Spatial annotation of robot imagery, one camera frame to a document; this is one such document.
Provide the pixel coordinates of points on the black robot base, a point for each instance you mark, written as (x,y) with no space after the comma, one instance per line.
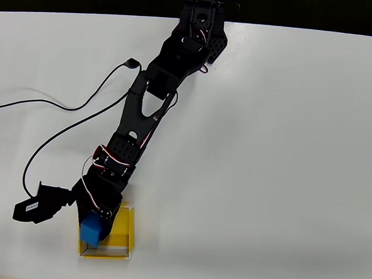
(217,43)

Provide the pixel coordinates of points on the blue block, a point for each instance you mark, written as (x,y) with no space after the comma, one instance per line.
(91,230)

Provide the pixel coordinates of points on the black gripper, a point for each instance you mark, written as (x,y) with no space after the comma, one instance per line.
(91,208)

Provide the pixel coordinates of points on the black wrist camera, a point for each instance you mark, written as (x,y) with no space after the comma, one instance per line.
(43,205)

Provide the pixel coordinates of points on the yellow open box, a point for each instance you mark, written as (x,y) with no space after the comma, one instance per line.
(123,240)

